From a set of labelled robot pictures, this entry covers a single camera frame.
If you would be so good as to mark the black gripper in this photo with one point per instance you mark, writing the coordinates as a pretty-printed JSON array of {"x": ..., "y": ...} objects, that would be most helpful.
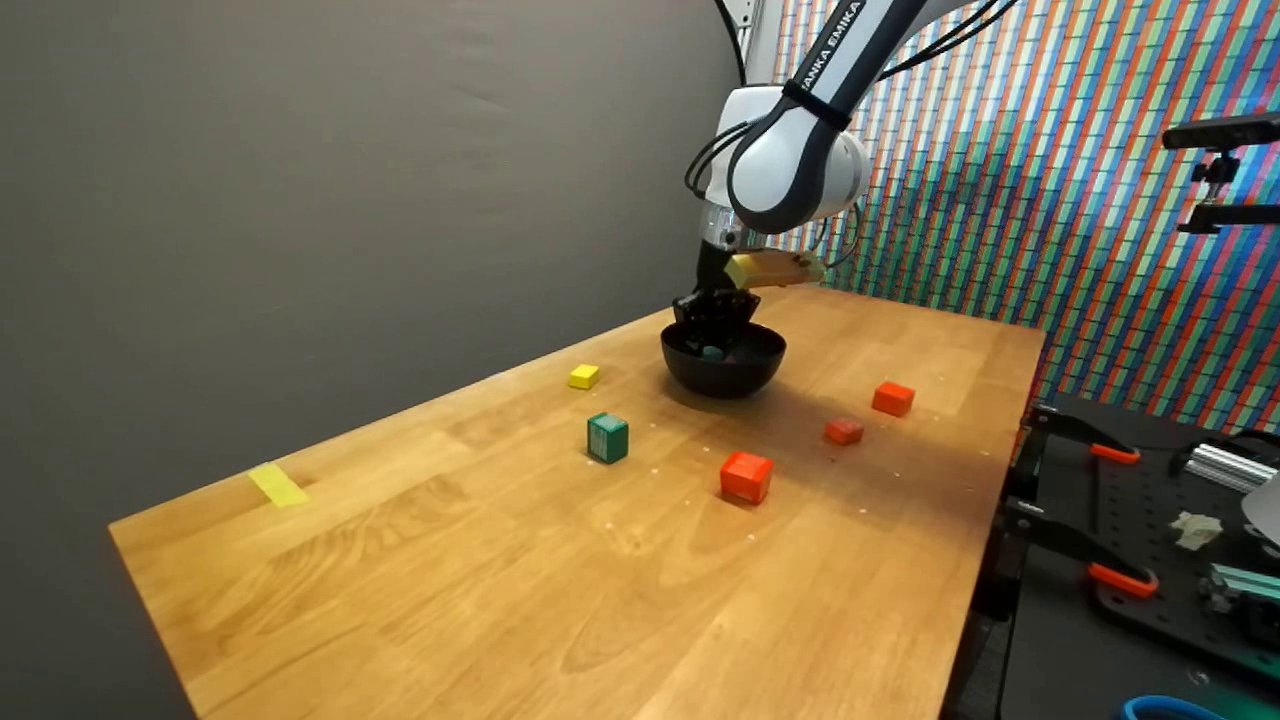
[{"x": 723, "y": 303}]

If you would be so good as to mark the yellow pentagon block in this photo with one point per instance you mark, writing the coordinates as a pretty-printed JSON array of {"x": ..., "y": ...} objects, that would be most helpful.
[{"x": 583, "y": 376}]

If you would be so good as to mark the orange-red wooden cube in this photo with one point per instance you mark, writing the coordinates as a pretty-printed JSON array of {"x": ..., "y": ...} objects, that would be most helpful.
[{"x": 746, "y": 476}]

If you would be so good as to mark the green wooden cube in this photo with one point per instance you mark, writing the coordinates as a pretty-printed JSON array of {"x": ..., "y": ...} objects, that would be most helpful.
[{"x": 606, "y": 437}]

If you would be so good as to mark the red wooden block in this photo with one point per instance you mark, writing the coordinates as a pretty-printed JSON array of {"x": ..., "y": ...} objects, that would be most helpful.
[{"x": 841, "y": 429}]

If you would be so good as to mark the orange-red notched block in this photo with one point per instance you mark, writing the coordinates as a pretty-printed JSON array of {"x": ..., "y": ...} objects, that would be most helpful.
[{"x": 892, "y": 397}]

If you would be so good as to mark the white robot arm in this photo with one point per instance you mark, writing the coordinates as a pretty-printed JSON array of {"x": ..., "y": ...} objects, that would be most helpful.
[{"x": 786, "y": 166}]

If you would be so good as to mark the black bowl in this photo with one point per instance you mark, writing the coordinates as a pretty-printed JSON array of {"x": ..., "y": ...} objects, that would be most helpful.
[{"x": 726, "y": 380}]

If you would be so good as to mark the grey fabric backdrop panel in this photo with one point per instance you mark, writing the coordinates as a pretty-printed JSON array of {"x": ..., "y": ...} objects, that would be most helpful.
[{"x": 335, "y": 175}]

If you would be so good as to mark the black pegboard bench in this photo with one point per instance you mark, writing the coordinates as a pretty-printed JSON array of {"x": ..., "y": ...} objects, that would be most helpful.
[{"x": 1134, "y": 524}]

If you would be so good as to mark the yellow tape strip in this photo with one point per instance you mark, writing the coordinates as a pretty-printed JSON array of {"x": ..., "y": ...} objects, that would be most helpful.
[{"x": 276, "y": 484}]

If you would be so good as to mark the white crumpled paper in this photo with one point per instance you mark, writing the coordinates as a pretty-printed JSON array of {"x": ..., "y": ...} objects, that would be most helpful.
[{"x": 1197, "y": 531}]

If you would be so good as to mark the white flat bar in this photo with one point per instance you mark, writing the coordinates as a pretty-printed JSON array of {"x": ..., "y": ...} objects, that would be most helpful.
[{"x": 1224, "y": 464}]

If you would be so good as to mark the grey domed object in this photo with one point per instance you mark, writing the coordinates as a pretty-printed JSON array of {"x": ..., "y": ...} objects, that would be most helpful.
[{"x": 1265, "y": 514}]

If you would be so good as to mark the light teal tool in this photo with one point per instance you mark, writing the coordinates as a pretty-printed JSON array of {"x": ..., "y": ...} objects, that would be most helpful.
[{"x": 1246, "y": 582}]

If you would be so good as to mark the tan wrist camera box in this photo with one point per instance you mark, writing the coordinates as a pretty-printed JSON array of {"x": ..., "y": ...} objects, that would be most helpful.
[{"x": 772, "y": 268}]

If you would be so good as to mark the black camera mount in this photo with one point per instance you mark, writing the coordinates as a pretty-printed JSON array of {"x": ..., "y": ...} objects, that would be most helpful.
[{"x": 1223, "y": 134}]

